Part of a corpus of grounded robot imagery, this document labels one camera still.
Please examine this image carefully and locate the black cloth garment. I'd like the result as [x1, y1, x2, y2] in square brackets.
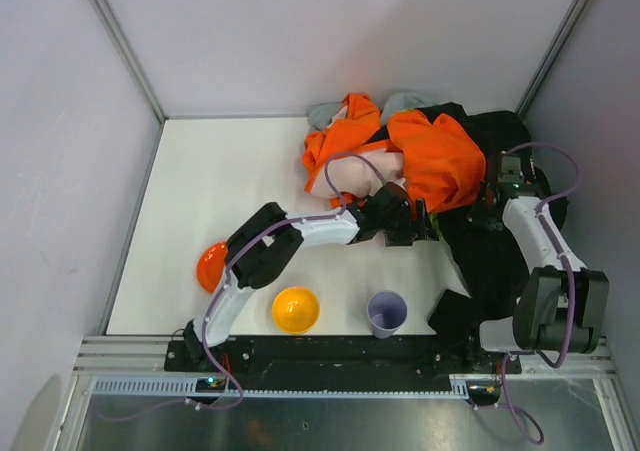
[379, 101, 571, 345]

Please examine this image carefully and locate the orange jacket with white lining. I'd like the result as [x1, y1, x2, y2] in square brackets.
[302, 93, 486, 213]

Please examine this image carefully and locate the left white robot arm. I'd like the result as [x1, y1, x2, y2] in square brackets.
[183, 182, 439, 367]

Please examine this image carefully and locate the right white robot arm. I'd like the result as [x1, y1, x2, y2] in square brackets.
[470, 172, 609, 357]

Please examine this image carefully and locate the lime green cloth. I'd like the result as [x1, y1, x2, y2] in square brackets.
[429, 213, 442, 237]

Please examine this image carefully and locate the grey cloth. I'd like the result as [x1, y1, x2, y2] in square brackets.
[307, 91, 435, 130]

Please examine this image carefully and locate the lavender plastic cup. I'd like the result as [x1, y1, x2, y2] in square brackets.
[367, 290, 408, 339]

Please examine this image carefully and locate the yellow plastic bowl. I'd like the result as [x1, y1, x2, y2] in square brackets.
[271, 286, 320, 335]

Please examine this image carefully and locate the orange plastic plate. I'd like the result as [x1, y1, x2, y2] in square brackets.
[196, 241, 227, 294]

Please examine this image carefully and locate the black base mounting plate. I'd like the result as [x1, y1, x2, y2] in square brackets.
[164, 333, 522, 392]

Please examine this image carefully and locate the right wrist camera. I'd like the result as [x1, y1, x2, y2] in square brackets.
[498, 153, 525, 184]

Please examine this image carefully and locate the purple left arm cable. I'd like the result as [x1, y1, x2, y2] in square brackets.
[94, 151, 396, 422]

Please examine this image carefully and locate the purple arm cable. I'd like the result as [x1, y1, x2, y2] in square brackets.
[94, 151, 396, 422]
[469, 141, 582, 445]

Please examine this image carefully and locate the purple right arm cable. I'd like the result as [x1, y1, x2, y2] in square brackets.
[469, 141, 582, 445]

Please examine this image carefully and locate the aluminium frame rail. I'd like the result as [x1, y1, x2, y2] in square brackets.
[74, 336, 616, 399]

